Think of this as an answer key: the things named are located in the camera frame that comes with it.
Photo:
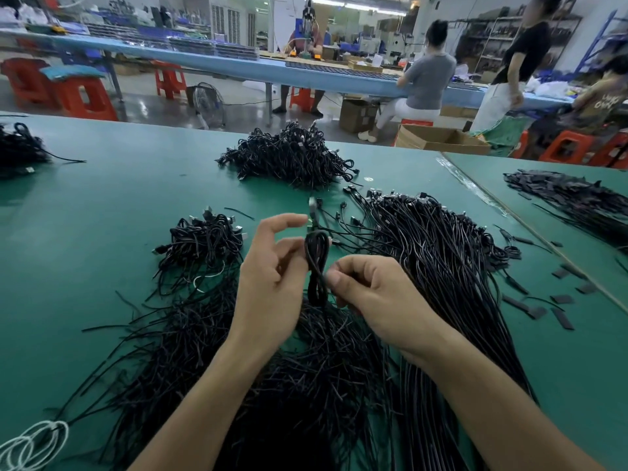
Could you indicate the person's right hand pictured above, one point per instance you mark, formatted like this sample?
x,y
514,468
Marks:
x,y
388,304

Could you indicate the person's left hand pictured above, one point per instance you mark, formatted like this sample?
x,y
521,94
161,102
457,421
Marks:
x,y
265,294

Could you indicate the person's left forearm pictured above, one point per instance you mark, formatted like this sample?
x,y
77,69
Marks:
x,y
201,417

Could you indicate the person's right forearm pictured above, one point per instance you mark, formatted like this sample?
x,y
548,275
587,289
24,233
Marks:
x,y
505,417

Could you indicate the open cardboard box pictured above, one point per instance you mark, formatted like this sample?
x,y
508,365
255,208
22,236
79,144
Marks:
x,y
442,140

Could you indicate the scattered dark tie pieces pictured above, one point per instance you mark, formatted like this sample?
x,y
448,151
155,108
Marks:
x,y
561,319

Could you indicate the small cardboard box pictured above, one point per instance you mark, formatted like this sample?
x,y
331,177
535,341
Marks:
x,y
359,114

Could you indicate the grey floor fan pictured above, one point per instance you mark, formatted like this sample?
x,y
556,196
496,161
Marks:
x,y
208,105

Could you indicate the red plastic stool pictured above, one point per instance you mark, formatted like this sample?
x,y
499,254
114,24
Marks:
x,y
566,149
169,80
25,81
303,98

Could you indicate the green bag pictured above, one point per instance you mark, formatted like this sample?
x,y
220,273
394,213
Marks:
x,y
508,137

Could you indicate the long blue workbench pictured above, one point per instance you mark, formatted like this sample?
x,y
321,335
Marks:
x,y
275,71

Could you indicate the pile of white bags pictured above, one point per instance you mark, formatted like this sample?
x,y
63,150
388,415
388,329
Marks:
x,y
554,93

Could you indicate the red stool with blue seat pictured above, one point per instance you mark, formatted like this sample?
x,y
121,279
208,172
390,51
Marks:
x,y
83,93

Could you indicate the white pillar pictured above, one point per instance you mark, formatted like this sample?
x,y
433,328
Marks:
x,y
289,22

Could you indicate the metal storage shelf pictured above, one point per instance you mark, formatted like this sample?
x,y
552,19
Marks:
x,y
496,42

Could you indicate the blue metal rack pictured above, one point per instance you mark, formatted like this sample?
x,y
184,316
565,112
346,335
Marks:
x,y
600,46

